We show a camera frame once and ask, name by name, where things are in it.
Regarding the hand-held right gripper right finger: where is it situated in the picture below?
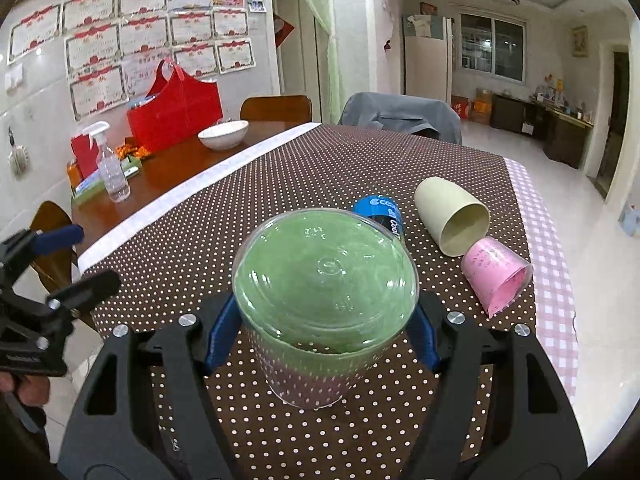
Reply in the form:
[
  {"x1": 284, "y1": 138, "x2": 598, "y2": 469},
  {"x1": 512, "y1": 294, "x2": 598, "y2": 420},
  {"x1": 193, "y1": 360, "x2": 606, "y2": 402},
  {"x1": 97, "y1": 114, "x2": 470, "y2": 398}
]
[{"x1": 400, "y1": 292, "x2": 589, "y2": 480}]

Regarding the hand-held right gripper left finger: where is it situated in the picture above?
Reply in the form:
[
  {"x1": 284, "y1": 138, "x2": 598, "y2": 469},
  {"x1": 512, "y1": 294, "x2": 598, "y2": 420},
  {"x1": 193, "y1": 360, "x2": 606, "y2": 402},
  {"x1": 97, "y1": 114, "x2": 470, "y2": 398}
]
[{"x1": 59, "y1": 293, "x2": 241, "y2": 480}]

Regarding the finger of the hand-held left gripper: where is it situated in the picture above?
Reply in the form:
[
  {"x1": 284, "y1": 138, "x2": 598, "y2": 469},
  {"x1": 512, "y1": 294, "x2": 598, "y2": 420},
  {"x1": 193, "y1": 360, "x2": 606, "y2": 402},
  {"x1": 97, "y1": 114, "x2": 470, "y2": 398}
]
[
  {"x1": 44, "y1": 269, "x2": 122, "y2": 322},
  {"x1": 0, "y1": 224, "x2": 85, "y2": 272}
]

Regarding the clear plastic cup green lining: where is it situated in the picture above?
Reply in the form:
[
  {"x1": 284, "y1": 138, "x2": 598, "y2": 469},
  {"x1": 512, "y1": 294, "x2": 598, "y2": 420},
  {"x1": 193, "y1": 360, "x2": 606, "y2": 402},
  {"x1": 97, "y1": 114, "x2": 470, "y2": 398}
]
[{"x1": 231, "y1": 208, "x2": 420, "y2": 409}]

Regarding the pink plastic cup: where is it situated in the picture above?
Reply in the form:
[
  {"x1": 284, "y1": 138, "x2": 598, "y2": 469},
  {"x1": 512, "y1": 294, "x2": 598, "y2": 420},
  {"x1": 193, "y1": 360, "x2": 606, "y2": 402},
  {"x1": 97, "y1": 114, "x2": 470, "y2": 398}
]
[{"x1": 460, "y1": 238, "x2": 534, "y2": 318}]

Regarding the beige cup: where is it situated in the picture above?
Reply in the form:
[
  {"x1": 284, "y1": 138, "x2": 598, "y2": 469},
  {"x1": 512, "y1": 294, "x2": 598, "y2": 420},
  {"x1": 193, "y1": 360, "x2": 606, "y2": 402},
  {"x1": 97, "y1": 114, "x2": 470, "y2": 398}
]
[{"x1": 414, "y1": 176, "x2": 491, "y2": 258}]

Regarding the person's left hand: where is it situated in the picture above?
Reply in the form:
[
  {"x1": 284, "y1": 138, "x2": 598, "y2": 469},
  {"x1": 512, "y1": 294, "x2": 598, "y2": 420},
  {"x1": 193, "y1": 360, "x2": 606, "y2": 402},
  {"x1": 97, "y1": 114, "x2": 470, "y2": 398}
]
[{"x1": 0, "y1": 374, "x2": 53, "y2": 409}]

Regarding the wooden chair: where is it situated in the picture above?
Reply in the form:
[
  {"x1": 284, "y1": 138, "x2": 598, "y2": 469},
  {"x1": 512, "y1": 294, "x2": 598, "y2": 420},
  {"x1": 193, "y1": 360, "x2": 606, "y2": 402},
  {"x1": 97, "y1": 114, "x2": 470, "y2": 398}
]
[
  {"x1": 239, "y1": 95, "x2": 314, "y2": 124},
  {"x1": 29, "y1": 201, "x2": 97, "y2": 332}
]

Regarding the green tray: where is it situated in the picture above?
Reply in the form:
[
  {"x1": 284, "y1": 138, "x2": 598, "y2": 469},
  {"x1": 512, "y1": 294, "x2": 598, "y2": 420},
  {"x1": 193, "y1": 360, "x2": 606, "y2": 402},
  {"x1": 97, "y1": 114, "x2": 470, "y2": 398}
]
[{"x1": 71, "y1": 154, "x2": 144, "y2": 203}]

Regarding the clear spray bottle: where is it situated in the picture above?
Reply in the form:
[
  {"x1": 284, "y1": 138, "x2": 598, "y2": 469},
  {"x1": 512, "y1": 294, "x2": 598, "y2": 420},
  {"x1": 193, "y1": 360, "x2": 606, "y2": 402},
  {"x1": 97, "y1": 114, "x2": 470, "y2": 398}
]
[{"x1": 82, "y1": 121, "x2": 132, "y2": 204}]

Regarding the small red box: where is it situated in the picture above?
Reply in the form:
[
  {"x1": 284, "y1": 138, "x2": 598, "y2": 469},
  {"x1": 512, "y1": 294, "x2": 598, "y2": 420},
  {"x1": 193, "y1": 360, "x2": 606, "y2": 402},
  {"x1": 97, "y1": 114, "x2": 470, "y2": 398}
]
[{"x1": 70, "y1": 132, "x2": 102, "y2": 181}]

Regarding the orange snack packet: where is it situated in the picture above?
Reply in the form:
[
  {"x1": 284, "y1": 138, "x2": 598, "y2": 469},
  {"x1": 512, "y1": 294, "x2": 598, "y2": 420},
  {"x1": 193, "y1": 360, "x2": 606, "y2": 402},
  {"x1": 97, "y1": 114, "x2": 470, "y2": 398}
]
[{"x1": 115, "y1": 143, "x2": 152, "y2": 161}]

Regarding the blue drink can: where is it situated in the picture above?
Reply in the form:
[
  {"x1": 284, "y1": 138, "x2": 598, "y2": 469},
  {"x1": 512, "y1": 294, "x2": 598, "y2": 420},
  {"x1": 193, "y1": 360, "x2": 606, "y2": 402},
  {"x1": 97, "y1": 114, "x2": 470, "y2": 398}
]
[{"x1": 351, "y1": 194, "x2": 407, "y2": 252}]

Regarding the red gift bag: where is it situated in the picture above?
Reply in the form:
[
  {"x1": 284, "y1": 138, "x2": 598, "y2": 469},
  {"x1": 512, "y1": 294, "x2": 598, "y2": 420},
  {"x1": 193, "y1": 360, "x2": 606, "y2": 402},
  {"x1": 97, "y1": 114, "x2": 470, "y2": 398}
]
[{"x1": 126, "y1": 58, "x2": 224, "y2": 154}]

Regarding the brown polka dot tablecloth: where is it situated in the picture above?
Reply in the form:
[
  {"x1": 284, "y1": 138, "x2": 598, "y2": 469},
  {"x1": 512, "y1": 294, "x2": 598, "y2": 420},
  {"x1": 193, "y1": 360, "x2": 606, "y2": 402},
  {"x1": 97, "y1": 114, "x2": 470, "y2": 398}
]
[{"x1": 76, "y1": 122, "x2": 581, "y2": 467}]

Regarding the white bowl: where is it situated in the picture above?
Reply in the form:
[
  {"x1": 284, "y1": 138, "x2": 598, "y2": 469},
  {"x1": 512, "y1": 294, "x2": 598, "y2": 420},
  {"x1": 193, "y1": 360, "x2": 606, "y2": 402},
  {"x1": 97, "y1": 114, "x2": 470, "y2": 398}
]
[{"x1": 198, "y1": 120, "x2": 250, "y2": 151}]

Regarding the grey jacket on chair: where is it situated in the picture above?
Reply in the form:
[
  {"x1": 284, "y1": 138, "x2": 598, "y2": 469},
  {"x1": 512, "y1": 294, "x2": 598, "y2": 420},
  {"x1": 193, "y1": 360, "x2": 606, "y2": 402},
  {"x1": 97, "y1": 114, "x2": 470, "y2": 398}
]
[{"x1": 338, "y1": 91, "x2": 463, "y2": 145}]

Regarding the wooden chair back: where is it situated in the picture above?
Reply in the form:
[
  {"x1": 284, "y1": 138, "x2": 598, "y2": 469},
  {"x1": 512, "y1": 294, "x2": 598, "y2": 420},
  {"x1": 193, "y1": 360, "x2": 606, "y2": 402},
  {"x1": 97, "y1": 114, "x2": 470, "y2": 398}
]
[{"x1": 239, "y1": 95, "x2": 314, "y2": 124}]

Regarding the brown cardboard box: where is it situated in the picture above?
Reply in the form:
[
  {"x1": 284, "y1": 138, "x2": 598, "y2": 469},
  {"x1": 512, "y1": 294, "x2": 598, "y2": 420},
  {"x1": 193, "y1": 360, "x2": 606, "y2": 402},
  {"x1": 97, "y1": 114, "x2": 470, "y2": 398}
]
[{"x1": 472, "y1": 88, "x2": 496, "y2": 125}]

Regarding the dark low cabinet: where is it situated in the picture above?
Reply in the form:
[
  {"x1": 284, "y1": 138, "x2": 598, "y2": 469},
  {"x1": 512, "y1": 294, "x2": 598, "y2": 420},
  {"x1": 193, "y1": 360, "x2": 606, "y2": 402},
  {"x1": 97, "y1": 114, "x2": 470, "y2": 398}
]
[{"x1": 491, "y1": 92, "x2": 594, "y2": 169}]

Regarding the white refrigerator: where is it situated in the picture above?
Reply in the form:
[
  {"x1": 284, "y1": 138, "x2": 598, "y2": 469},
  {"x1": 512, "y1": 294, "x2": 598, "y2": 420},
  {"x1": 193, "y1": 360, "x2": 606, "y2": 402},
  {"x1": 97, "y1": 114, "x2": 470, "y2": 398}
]
[{"x1": 403, "y1": 14, "x2": 455, "y2": 104}]

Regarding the green curtain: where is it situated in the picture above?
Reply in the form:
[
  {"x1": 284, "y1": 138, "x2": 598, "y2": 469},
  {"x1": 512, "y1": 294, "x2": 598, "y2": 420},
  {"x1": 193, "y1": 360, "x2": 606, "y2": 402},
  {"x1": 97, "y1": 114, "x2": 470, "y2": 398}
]
[{"x1": 277, "y1": 0, "x2": 342, "y2": 125}]

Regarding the window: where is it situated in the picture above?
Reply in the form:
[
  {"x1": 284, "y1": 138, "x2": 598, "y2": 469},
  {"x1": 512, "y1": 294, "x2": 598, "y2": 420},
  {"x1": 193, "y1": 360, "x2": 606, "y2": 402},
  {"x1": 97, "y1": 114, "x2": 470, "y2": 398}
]
[{"x1": 458, "y1": 12, "x2": 527, "y2": 84}]

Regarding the hanging wall brush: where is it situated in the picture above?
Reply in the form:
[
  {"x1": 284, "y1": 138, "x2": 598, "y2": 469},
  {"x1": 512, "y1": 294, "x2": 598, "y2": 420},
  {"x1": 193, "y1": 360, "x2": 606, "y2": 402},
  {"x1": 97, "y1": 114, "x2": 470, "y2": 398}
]
[{"x1": 7, "y1": 126, "x2": 31, "y2": 181}]

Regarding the wall of award certificates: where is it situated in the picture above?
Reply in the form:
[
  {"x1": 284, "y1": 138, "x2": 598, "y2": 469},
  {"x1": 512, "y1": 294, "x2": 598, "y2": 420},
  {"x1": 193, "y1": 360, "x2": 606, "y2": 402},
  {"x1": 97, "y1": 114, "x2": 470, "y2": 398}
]
[{"x1": 7, "y1": 0, "x2": 259, "y2": 123}]

